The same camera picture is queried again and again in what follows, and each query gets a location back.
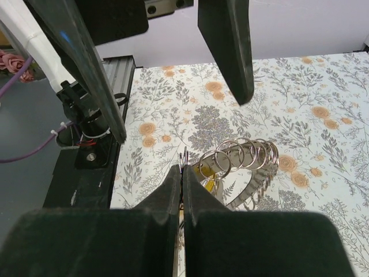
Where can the floral table mat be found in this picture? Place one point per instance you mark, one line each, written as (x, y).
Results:
(314, 109)

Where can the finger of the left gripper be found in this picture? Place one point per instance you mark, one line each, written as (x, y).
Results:
(224, 25)

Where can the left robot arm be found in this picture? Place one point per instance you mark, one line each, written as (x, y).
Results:
(26, 26)

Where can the pink artificial flowers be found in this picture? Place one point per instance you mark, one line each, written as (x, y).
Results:
(12, 64)

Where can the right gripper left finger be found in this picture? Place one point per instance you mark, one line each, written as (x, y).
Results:
(98, 242)

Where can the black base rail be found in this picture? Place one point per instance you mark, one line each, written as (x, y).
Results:
(83, 176)

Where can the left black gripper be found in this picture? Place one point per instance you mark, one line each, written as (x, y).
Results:
(77, 26)

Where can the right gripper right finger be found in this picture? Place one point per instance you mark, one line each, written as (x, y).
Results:
(221, 242)

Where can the silver keyring with keys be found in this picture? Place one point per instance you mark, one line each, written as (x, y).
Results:
(238, 172)

